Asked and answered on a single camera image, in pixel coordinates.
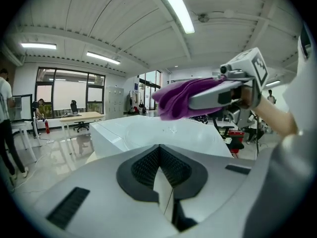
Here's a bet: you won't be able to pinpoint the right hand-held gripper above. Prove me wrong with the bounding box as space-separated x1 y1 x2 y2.
189 47 269 131

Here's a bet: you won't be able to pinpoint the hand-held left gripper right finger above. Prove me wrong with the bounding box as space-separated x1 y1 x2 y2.
159 144 257 238

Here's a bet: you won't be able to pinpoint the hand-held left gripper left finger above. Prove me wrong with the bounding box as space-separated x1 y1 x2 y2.
26 144 179 238

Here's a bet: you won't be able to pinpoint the purple cloth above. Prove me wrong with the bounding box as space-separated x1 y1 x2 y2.
151 77 225 121

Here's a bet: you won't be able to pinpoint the person's right forearm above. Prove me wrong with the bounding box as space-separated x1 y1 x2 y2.
252 97 298 136

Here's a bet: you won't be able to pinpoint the white microwave oven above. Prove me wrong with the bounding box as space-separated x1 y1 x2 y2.
89 115 235 159

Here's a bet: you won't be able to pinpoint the person's right hand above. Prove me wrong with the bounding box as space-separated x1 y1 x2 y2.
240 85 254 109

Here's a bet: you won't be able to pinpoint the person's white printed shirt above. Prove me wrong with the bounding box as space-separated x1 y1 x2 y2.
245 26 317 238

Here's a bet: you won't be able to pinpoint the grey lockers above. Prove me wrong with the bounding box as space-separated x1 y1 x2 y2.
106 85 124 120

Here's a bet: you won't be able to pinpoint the rectangular wooden table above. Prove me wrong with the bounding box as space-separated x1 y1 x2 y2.
59 111 105 156

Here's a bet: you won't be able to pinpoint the long ceiling light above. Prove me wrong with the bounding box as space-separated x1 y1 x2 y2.
155 0 196 34
86 51 121 64
20 42 57 50

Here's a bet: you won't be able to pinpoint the black high-back office chair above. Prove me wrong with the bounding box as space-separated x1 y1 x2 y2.
70 99 90 133

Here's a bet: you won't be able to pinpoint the small white table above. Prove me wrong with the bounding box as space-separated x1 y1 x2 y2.
9 121 42 163

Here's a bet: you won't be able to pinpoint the black framed window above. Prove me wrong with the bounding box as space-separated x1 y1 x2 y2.
36 67 106 119

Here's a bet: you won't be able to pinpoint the black framed display cabinet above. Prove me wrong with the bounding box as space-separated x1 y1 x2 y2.
9 94 33 122

